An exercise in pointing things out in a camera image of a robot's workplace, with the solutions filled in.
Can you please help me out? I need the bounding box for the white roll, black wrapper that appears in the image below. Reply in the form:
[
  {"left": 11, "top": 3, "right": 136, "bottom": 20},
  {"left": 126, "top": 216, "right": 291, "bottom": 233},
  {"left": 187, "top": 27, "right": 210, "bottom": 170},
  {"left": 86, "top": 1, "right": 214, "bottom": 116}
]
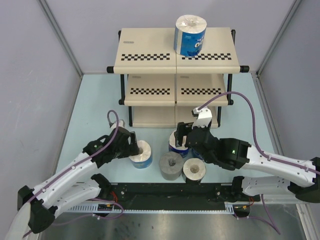
[{"left": 182, "top": 158, "right": 206, "bottom": 185}]

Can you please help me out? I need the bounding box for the blue Tempo paper roll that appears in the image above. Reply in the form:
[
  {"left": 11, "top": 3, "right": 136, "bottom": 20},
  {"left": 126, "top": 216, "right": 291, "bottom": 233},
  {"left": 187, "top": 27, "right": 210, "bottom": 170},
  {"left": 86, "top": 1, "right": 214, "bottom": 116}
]
[{"left": 168, "top": 131, "right": 189, "bottom": 158}]

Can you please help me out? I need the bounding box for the blue-wrapped roll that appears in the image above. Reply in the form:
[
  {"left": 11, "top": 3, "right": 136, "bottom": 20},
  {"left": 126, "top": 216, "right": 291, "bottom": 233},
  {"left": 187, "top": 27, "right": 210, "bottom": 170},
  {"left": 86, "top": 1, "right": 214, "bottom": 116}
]
[
  {"left": 129, "top": 140, "right": 153, "bottom": 169},
  {"left": 173, "top": 14, "right": 207, "bottom": 57},
  {"left": 191, "top": 148, "right": 205, "bottom": 162}
]

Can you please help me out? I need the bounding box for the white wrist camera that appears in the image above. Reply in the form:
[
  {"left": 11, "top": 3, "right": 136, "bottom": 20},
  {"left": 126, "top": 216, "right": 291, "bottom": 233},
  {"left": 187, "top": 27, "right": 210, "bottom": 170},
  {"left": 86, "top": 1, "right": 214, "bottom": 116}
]
[
  {"left": 108, "top": 119, "right": 126, "bottom": 129},
  {"left": 191, "top": 106, "right": 213, "bottom": 129}
]

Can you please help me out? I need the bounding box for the beige three-tier shelf rack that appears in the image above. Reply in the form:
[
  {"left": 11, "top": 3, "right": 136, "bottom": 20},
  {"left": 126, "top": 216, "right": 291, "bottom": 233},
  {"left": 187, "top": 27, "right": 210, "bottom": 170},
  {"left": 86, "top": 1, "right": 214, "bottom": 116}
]
[{"left": 106, "top": 27, "right": 250, "bottom": 128}]

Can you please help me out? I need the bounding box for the white slotted cable duct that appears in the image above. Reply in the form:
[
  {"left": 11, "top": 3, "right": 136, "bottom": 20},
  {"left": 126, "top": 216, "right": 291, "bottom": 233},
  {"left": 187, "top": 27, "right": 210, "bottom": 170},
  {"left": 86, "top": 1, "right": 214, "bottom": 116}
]
[{"left": 57, "top": 201, "right": 234, "bottom": 216}]

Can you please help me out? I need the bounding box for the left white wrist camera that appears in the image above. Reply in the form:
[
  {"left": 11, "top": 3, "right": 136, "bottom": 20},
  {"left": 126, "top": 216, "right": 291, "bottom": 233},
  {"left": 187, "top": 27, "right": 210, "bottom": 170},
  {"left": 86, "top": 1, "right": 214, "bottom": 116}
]
[{"left": 108, "top": 119, "right": 126, "bottom": 129}]

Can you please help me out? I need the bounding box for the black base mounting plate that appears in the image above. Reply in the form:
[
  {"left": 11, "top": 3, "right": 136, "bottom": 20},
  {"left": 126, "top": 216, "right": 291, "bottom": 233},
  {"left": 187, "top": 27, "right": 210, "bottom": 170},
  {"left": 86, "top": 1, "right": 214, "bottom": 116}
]
[{"left": 98, "top": 183, "right": 261, "bottom": 210}]

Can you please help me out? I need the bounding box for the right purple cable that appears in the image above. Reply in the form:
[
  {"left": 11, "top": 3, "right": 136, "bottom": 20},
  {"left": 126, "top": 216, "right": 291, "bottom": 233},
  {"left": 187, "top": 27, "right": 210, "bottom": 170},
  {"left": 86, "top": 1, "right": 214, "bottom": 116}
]
[{"left": 197, "top": 91, "right": 320, "bottom": 236}]

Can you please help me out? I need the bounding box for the grey paper roll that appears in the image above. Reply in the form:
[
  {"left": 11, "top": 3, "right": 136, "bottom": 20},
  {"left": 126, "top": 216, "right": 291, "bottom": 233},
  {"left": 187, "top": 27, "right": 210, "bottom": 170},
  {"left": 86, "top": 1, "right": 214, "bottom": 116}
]
[{"left": 158, "top": 151, "right": 184, "bottom": 181}]

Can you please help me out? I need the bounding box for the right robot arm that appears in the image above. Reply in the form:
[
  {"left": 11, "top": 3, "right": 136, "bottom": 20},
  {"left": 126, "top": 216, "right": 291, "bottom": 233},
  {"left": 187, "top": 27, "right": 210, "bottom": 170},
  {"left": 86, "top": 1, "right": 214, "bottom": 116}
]
[{"left": 174, "top": 122, "right": 320, "bottom": 203}]

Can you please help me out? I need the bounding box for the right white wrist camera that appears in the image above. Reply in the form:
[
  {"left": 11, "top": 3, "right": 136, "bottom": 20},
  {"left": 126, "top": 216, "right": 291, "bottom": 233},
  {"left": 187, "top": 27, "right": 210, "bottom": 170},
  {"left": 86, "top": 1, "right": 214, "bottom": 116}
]
[{"left": 191, "top": 106, "right": 213, "bottom": 129}]

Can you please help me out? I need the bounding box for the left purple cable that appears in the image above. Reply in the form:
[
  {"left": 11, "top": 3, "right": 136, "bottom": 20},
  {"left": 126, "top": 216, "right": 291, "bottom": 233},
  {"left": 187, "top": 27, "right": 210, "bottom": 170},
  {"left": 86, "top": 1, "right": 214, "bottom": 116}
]
[{"left": 22, "top": 110, "right": 125, "bottom": 238}]

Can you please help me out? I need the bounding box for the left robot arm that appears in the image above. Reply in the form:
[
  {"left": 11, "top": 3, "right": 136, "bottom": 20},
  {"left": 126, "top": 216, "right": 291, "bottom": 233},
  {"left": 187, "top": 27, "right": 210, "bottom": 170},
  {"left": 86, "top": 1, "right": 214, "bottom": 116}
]
[{"left": 17, "top": 127, "right": 139, "bottom": 234}]

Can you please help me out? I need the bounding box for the purple cable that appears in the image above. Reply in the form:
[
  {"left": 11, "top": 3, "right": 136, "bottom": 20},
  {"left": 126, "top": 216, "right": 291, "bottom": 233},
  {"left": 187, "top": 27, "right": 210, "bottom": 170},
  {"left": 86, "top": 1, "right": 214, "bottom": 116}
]
[
  {"left": 22, "top": 110, "right": 125, "bottom": 238},
  {"left": 197, "top": 91, "right": 320, "bottom": 236}
]

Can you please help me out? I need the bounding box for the aluminium frame rail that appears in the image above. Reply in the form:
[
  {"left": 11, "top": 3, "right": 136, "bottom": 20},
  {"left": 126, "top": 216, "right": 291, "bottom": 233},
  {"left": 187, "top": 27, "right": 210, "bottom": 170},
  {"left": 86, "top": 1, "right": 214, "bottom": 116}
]
[{"left": 35, "top": 182, "right": 309, "bottom": 203}]

